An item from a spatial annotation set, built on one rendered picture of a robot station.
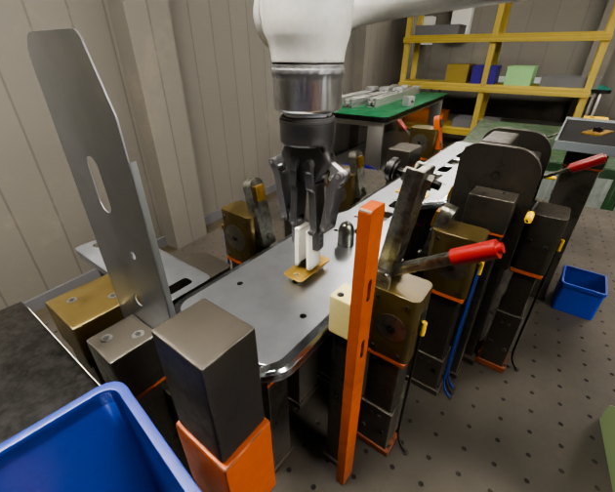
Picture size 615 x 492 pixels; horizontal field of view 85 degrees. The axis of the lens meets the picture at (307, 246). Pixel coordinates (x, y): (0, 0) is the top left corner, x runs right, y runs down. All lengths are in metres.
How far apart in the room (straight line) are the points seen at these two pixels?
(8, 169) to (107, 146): 2.04
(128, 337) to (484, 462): 0.63
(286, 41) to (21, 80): 1.99
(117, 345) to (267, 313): 0.20
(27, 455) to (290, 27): 0.41
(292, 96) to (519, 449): 0.71
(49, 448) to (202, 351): 0.10
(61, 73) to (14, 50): 2.01
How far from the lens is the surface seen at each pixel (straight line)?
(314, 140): 0.45
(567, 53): 8.01
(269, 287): 0.55
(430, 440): 0.76
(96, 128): 0.30
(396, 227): 0.43
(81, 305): 0.50
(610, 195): 3.07
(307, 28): 0.42
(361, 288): 0.36
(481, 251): 0.41
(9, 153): 2.32
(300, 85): 0.43
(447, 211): 0.60
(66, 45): 0.30
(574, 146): 0.91
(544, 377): 0.96
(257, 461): 0.27
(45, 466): 0.26
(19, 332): 0.55
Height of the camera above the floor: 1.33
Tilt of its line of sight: 30 degrees down
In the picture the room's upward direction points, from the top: straight up
